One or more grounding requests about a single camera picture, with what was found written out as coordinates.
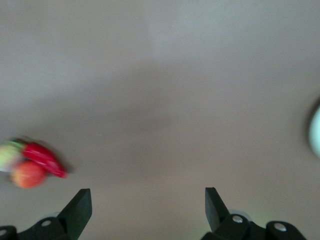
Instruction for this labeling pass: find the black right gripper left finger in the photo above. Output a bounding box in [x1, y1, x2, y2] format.
[17, 188, 92, 240]

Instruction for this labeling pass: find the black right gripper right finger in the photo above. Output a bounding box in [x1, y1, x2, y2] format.
[199, 187, 267, 240]

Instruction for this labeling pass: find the red apple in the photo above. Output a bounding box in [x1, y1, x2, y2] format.
[10, 159, 49, 189]

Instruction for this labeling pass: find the red chili pepper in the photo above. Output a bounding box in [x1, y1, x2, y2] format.
[20, 141, 69, 179]

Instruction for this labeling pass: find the yellow-pink peach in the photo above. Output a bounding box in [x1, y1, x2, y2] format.
[0, 140, 24, 173]

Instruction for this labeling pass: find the pale green round plate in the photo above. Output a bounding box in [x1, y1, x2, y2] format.
[308, 104, 320, 160]

